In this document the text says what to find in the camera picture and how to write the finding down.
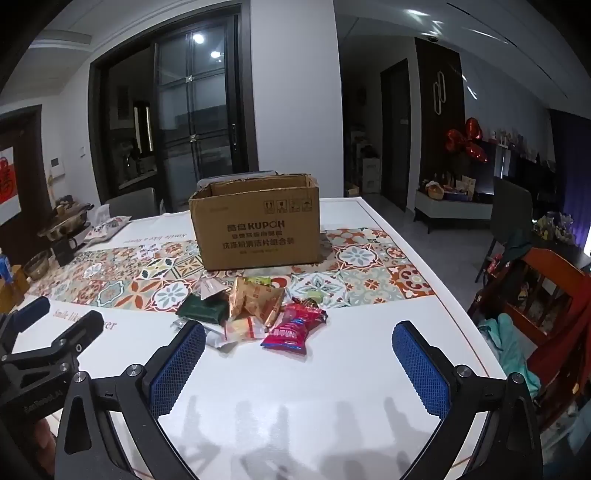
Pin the white hallway box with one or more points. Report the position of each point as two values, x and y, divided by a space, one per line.
371 175

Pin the gold snack packet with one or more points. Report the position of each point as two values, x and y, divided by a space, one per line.
256 300

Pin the dark dining chair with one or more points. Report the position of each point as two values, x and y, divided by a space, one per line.
512 207

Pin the person's left hand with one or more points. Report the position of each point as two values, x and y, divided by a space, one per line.
42 436

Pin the small glass bowl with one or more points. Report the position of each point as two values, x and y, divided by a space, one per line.
37 266

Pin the brown hallway cardboard box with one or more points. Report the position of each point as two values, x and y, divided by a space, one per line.
352 190

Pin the red snack packet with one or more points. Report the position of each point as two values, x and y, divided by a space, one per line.
293 330

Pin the white low cabinet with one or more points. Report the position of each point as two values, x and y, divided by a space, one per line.
452 210

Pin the white patterned snack bag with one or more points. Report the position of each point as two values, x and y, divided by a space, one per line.
106 230

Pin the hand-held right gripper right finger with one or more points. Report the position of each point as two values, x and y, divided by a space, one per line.
421 364

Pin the dark wrapped candy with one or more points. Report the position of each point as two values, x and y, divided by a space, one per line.
304 302

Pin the narrow grey dining chair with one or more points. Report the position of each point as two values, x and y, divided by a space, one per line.
131 203

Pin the flower bouquet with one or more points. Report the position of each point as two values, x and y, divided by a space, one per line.
556 228

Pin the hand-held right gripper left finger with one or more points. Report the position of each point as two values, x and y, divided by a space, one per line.
178 364

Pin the white loop wall ornament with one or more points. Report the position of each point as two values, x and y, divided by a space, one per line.
438 92

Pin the glass sliding door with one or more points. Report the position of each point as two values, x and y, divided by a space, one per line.
198 115

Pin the red wooden chair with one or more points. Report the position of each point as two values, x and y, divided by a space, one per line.
554 295

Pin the pale green snack packet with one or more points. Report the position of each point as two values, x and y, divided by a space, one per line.
315 296

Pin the small green snack packet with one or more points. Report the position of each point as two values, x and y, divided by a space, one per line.
257 280

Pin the dark green cloth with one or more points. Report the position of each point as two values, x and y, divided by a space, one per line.
515 249

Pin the wide grey dining chair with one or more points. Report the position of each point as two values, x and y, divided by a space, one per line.
231 177

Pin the white wall intercom panel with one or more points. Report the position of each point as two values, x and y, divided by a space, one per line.
56 167

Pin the dark green snack packet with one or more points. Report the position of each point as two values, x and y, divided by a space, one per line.
203 311

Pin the red foil balloons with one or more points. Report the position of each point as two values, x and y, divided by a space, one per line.
466 141

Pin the teal cloth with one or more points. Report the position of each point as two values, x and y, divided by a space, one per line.
505 350

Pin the white yellow snack packet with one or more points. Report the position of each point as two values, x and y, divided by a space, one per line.
240 330

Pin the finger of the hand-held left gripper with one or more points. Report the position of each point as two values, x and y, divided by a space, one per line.
78 330
28 313

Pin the black mug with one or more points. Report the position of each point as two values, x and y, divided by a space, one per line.
64 251

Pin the patterned tile table runner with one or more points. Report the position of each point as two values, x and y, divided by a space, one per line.
138 277

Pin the metal hot pot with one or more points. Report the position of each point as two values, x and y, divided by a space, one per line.
69 219

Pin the wooden holder box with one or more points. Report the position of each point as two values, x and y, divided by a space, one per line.
13 290

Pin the red wall poster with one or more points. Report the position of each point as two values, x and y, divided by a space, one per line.
8 177

